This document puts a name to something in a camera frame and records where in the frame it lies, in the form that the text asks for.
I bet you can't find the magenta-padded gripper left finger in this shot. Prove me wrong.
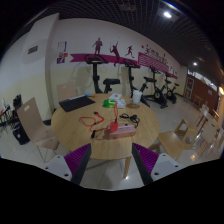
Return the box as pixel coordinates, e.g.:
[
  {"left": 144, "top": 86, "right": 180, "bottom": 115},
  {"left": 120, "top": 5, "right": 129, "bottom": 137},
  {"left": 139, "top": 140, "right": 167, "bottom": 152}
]
[{"left": 43, "top": 143, "right": 93, "bottom": 186}]

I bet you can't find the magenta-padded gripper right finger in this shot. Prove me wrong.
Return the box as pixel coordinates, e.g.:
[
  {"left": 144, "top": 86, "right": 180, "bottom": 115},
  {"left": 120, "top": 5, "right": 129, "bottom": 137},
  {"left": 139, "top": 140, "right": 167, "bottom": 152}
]
[{"left": 131, "top": 142, "right": 181, "bottom": 186}]

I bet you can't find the red charger block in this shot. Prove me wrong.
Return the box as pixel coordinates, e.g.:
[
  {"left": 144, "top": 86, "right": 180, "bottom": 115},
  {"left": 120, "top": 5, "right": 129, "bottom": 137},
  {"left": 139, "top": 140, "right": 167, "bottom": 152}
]
[{"left": 109, "top": 120, "right": 120, "bottom": 134}]

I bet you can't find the red charging cable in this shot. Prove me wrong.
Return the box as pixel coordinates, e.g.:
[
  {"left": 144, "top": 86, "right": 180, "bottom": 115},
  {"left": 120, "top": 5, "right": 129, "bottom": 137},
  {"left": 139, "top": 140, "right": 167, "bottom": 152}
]
[{"left": 113, "top": 102, "right": 120, "bottom": 124}]

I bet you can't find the light wooden chair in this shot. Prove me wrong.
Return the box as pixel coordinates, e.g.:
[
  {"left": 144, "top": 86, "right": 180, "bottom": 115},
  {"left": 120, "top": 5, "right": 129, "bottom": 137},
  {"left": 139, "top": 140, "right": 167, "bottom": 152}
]
[
  {"left": 148, "top": 118, "right": 191, "bottom": 161},
  {"left": 16, "top": 97, "right": 60, "bottom": 163},
  {"left": 55, "top": 82, "right": 79, "bottom": 103}
]

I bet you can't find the round brown coaster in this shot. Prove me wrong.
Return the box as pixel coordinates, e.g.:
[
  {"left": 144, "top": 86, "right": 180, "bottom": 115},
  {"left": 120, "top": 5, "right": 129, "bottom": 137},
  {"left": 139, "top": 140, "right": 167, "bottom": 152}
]
[{"left": 125, "top": 102, "right": 141, "bottom": 110}]

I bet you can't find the black flat mat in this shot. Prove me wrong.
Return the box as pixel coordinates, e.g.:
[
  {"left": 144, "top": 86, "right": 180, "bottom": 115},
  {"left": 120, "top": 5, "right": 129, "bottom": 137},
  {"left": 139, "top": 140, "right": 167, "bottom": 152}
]
[{"left": 58, "top": 95, "right": 97, "bottom": 113}]

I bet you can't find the white plastic cup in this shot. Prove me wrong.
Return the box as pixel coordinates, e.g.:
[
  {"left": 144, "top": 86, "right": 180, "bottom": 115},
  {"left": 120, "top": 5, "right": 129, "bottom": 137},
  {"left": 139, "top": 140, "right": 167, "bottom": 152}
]
[{"left": 132, "top": 89, "right": 143, "bottom": 105}]

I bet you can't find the green and white wipes pack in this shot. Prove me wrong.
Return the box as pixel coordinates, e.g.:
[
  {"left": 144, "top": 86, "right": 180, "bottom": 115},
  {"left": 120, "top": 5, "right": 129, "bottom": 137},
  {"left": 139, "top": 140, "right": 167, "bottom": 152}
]
[{"left": 102, "top": 98, "right": 127, "bottom": 109}]

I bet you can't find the black exercise bike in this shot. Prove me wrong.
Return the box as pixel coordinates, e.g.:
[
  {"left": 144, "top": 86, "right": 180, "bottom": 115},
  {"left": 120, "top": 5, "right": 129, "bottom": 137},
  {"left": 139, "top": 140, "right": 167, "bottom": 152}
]
[
  {"left": 84, "top": 53, "right": 121, "bottom": 94},
  {"left": 122, "top": 58, "right": 151, "bottom": 108},
  {"left": 143, "top": 66, "right": 169, "bottom": 109},
  {"left": 162, "top": 72, "right": 180, "bottom": 104}
]

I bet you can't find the orange-red loose cable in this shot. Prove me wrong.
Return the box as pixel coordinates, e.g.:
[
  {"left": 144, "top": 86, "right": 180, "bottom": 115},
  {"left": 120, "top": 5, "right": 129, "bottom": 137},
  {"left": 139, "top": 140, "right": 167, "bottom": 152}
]
[{"left": 78, "top": 111, "right": 106, "bottom": 133}]

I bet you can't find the black power cable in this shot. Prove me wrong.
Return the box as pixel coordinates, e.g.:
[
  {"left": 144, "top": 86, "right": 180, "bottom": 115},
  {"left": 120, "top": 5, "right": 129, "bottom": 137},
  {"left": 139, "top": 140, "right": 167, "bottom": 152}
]
[{"left": 118, "top": 113, "right": 141, "bottom": 128}]

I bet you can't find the wall poster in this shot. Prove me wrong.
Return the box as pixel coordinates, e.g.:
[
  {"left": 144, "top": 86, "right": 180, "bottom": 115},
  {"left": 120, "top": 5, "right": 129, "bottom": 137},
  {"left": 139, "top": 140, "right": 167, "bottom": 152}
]
[{"left": 56, "top": 41, "right": 69, "bottom": 64}]

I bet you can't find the dark wall sign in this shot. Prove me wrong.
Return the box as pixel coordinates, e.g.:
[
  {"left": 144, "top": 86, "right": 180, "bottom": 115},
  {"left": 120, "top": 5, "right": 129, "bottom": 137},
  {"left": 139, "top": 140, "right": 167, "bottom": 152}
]
[{"left": 27, "top": 45, "right": 39, "bottom": 55}]

